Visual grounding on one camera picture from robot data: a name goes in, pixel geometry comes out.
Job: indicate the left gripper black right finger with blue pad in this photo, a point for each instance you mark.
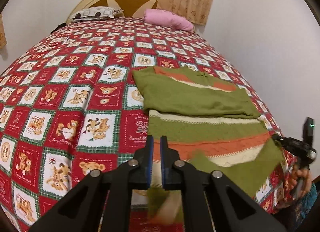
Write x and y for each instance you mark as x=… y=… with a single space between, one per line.
x=211 y=201

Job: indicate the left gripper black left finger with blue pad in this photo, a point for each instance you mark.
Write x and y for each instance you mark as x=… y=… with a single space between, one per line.
x=102 y=200

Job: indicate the green orange cream striped sweater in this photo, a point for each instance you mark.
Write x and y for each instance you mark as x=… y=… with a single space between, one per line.
x=211 y=123

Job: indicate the teal patterned sleeve forearm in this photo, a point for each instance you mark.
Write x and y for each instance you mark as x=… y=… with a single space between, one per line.
x=293 y=216

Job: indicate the person's right hand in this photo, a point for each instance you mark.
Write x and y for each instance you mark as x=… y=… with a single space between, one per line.
x=299 y=184

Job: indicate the red teddy bear patchwork bedspread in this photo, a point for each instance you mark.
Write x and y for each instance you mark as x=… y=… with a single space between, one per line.
x=70 y=105

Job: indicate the black object beside bed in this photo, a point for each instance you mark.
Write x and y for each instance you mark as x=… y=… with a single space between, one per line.
x=59 y=27

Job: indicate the beige curtain at left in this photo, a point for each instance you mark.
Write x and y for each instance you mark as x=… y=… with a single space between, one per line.
x=3 y=41

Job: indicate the white car print pillow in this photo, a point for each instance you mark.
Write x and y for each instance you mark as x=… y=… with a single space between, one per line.
x=95 y=13

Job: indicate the pink pillow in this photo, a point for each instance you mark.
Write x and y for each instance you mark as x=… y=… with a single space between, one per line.
x=167 y=19

